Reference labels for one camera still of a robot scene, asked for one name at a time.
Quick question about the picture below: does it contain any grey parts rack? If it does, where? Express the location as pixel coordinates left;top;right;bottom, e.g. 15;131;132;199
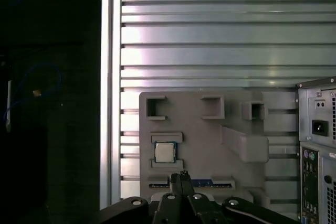
138;90;271;209

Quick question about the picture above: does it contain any black PC case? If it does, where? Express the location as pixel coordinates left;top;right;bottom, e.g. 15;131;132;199
296;76;336;224

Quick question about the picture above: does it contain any grey power supply unit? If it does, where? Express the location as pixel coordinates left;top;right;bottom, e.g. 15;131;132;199
308;97;336;141

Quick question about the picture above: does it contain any silver CPU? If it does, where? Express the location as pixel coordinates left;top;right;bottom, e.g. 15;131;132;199
153;141;180;164

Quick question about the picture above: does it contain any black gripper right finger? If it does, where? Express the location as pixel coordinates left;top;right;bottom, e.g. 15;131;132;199
181;170;300;224

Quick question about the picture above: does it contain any dark RAM stick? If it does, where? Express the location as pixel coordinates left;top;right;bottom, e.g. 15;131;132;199
149;179;234;188

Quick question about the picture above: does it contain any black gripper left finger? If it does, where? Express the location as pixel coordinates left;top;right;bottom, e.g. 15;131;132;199
99;173;188;224

